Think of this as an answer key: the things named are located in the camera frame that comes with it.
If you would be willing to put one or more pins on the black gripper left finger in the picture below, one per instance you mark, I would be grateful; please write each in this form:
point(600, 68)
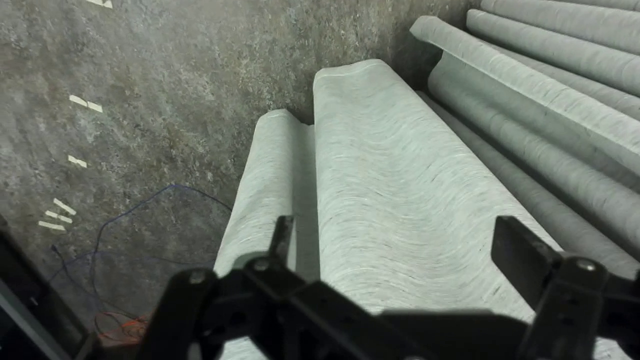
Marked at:
point(200, 313)

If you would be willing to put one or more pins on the black table frame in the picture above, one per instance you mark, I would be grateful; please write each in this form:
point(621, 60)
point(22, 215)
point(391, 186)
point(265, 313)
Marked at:
point(27, 301)

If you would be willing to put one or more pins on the grey woven curtain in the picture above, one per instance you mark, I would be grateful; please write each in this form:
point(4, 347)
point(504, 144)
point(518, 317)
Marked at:
point(400, 186)

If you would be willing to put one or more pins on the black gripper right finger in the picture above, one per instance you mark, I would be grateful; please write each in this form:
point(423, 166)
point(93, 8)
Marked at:
point(572, 307)

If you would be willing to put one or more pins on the white floor tape strip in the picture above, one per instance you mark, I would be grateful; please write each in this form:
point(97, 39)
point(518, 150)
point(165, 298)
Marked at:
point(59, 217)
point(51, 226)
point(87, 102)
point(101, 2)
point(65, 207)
point(77, 160)

